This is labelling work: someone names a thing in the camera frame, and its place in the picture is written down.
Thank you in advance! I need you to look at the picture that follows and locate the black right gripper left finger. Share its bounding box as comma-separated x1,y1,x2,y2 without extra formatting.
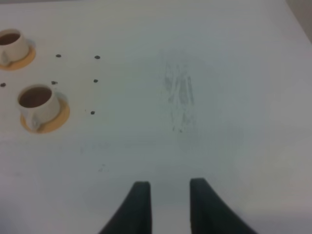
100,181,152,234

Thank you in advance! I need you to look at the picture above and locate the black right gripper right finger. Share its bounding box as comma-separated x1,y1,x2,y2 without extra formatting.
190,178,255,234

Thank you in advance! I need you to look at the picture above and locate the near orange cup coaster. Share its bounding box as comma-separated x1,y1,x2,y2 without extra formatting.
19,93,70,134

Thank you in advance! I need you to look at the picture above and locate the orange cup coaster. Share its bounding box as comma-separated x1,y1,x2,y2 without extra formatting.
0,46,36,71
19,93,70,134

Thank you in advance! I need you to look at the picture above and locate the near white teacup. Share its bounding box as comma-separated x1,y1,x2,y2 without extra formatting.
17,84,60,131

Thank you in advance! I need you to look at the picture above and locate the white teacup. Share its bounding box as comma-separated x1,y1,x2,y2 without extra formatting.
0,29,30,67
17,84,60,131

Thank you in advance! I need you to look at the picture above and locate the far orange cup coaster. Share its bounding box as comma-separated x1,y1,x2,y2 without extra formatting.
0,46,36,71

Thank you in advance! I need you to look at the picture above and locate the far white teacup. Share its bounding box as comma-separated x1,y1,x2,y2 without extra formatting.
0,29,30,67

